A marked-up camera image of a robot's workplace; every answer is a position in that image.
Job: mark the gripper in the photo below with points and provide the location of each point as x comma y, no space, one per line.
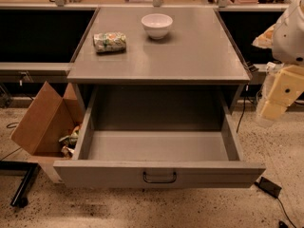
290,40

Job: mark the grey top drawer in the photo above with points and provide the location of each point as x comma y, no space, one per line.
158,129

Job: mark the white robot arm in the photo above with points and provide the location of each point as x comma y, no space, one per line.
286,40

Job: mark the grey cabinet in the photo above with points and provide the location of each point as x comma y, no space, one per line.
196,51

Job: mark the black power adapter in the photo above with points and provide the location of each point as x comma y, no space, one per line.
268,187

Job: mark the white ceramic bowl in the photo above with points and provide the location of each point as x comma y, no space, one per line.
157,25

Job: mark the crushed green drink can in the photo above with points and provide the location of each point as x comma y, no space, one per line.
109,42

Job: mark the crumpled trash in box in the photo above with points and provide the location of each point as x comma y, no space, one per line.
68,142

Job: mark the brown cardboard box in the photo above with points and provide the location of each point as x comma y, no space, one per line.
49,118

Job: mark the black floor stand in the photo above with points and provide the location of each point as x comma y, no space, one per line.
27,170

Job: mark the black drawer handle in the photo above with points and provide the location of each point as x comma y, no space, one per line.
159,179

